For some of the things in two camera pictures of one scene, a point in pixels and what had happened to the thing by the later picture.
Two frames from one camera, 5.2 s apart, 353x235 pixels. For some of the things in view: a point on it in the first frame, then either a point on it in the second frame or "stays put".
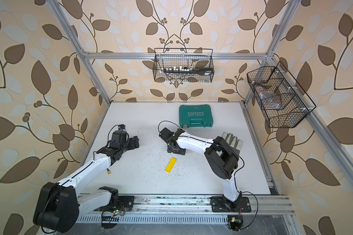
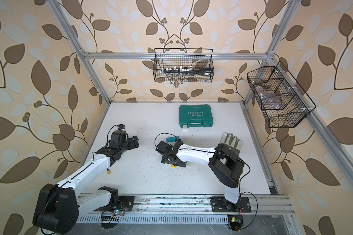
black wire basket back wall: (183, 65) stays put
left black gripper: (133, 142) stays put
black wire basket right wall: (283, 102) stays put
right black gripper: (169, 149) → (165, 159)
